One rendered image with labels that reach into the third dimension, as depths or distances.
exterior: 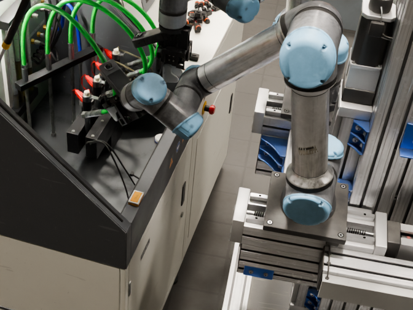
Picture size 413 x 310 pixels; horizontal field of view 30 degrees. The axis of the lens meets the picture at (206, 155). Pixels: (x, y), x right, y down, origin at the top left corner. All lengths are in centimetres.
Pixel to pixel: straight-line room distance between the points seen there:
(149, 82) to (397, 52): 62
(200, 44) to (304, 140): 111
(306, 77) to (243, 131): 236
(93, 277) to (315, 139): 88
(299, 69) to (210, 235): 189
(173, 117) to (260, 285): 130
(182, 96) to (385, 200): 73
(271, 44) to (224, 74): 15
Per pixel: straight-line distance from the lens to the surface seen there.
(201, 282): 323
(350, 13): 487
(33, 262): 238
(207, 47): 277
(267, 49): 180
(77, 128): 239
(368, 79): 211
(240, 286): 295
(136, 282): 243
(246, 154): 383
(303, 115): 171
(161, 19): 202
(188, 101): 185
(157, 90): 179
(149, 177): 227
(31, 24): 254
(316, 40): 159
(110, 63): 201
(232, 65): 184
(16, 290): 253
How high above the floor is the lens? 251
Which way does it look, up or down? 42 degrees down
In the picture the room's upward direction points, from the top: 6 degrees clockwise
